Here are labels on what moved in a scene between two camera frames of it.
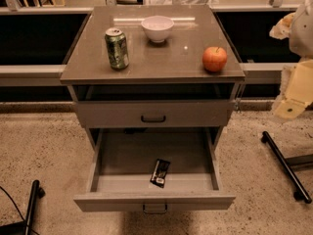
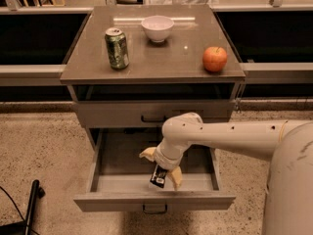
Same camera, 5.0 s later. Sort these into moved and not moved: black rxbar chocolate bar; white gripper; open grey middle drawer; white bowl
Moved: white gripper
Not moved: open grey middle drawer; black rxbar chocolate bar; white bowl
